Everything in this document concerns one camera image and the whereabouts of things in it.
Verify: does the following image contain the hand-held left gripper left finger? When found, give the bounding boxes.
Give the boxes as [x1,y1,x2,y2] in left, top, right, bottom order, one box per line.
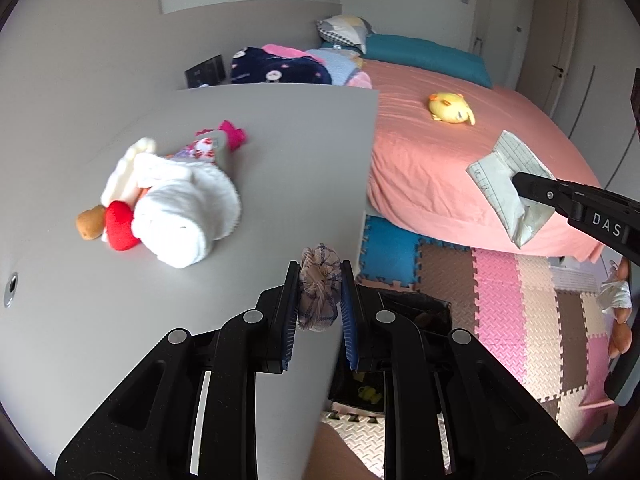
[55,260,301,480]

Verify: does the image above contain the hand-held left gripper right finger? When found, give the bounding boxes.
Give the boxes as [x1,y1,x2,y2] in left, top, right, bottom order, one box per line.
[340,260,588,480]

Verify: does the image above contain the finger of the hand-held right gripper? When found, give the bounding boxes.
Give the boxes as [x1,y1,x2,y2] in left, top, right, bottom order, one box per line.
[512,171,578,218]

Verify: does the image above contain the plaid fabric scrunchie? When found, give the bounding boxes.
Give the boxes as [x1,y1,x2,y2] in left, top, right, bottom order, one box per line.
[296,244,345,332]

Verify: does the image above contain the checked cloth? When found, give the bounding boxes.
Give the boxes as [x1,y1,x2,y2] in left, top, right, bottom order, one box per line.
[466,131,557,249]

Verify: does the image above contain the black bin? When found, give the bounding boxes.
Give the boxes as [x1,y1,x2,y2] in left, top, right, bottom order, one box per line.
[327,287,453,413]

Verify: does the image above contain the brown bread toy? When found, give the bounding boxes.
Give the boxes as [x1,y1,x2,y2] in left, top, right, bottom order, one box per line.
[76,205,107,241]

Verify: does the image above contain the pale ribbed floor mat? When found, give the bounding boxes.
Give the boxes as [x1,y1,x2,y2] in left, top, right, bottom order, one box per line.
[550,255,618,293]

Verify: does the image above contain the doll in white clothes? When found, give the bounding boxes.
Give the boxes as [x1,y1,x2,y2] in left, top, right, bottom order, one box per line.
[596,260,633,358]

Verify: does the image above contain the bed with pink sheet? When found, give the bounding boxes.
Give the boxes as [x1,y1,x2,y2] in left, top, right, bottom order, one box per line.
[360,57,606,263]

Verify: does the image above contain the yellow chick plush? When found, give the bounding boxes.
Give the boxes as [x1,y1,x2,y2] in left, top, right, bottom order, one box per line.
[427,92,476,126]

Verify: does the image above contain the colourful foam puzzle mat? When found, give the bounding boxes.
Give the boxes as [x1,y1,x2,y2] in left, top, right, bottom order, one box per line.
[320,212,633,480]

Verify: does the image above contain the person's leg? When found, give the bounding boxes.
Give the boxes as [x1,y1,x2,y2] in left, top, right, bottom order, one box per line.
[305,422,383,480]

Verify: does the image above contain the white rolled towel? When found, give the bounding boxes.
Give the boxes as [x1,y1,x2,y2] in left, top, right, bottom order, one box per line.
[131,152,242,269]

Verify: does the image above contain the white room door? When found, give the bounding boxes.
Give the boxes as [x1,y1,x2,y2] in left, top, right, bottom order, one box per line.
[520,0,581,121]

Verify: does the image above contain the white wardrobe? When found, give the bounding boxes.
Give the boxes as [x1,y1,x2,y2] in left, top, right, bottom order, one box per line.
[470,0,538,91]

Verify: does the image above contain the teal pillow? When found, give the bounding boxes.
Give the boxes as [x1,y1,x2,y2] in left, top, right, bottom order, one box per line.
[362,34,493,88]

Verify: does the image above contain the pink floral sock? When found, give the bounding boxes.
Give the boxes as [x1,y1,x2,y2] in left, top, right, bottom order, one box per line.
[172,120,248,163]

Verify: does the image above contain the red heart plush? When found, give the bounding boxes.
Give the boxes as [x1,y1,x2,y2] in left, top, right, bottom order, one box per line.
[104,201,143,252]

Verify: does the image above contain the white ice cream toy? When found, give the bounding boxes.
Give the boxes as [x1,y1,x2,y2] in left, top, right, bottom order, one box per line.
[101,137,158,206]

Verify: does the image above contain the light blue knitted blanket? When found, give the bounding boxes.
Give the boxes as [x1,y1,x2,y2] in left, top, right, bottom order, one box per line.
[305,49,363,86]

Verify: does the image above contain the navy printed blanket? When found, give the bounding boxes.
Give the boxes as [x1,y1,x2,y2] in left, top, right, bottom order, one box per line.
[230,46,333,86]

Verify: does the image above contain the checked patchwork pillow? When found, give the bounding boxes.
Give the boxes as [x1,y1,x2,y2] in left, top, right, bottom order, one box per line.
[316,15,373,55]

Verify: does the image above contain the pink folded cloth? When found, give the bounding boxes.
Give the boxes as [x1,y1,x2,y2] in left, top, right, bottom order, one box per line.
[261,44,326,63]

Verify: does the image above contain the black wall socket panel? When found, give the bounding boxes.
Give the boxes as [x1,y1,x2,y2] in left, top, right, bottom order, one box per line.
[185,55,225,88]

